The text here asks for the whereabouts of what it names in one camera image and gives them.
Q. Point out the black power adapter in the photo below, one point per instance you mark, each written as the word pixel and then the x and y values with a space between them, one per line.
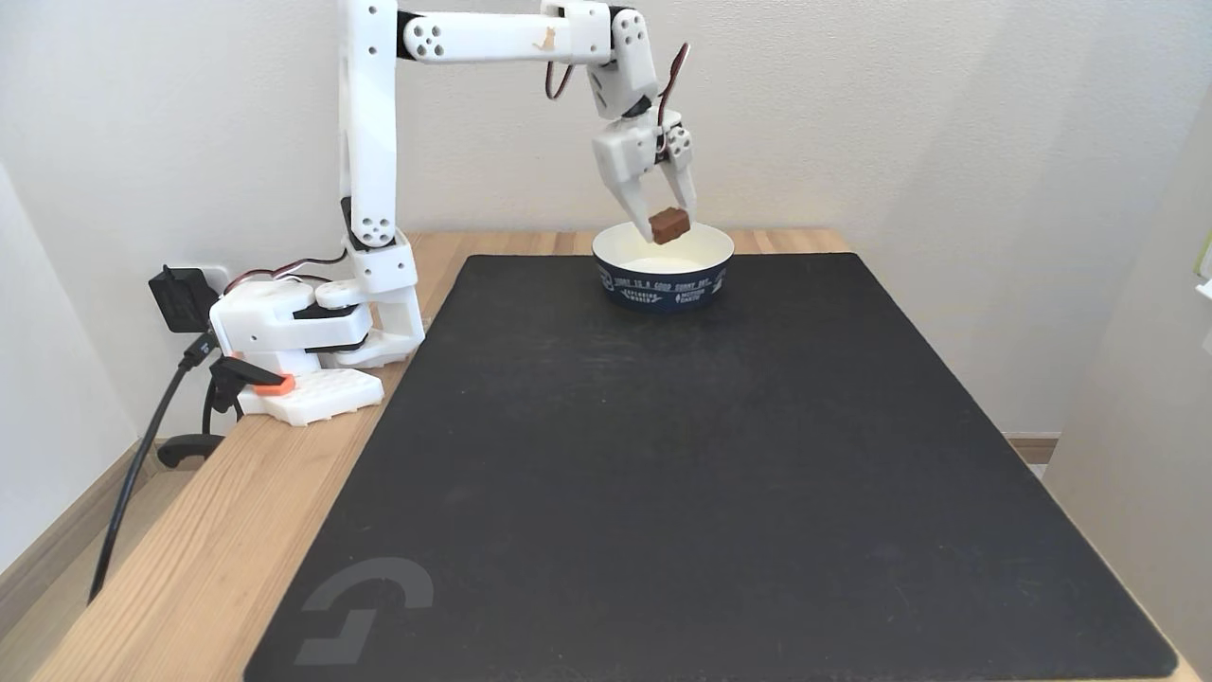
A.
pixel 185 298

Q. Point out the navy paper bowl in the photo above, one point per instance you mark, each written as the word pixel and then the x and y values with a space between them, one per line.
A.
pixel 663 289

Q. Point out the brown toy block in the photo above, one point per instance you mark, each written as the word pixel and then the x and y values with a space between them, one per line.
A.
pixel 669 225

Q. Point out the white wall fixture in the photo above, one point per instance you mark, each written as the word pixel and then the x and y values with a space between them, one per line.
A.
pixel 1206 284

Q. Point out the black desk mat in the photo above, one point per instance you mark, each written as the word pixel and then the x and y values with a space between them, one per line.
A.
pixel 663 521

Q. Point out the white wall outlet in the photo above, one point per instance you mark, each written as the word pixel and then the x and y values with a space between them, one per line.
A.
pixel 221 276

